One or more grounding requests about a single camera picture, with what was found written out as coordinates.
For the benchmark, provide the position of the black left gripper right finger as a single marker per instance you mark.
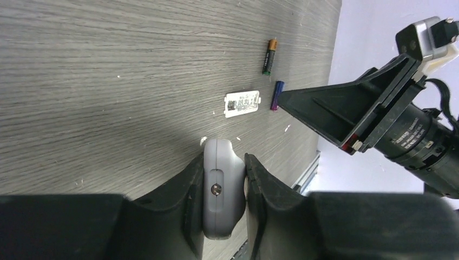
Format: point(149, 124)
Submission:
point(283, 224)

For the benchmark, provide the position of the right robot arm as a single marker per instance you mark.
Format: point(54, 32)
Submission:
point(434, 159)

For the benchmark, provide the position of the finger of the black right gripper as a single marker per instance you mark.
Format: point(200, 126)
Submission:
point(319, 109)

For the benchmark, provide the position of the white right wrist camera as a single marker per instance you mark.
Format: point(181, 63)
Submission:
point(430, 41)

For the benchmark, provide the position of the white battery cover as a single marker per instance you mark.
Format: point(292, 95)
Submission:
point(240, 103)

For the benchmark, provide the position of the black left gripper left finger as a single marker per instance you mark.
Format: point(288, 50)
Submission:
point(163, 224)

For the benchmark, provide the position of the purple blue AAA battery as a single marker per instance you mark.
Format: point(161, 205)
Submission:
point(279, 87)

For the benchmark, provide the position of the white remote control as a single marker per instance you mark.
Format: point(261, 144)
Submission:
point(224, 198)

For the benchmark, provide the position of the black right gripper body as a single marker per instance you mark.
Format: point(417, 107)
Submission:
point(379, 106)

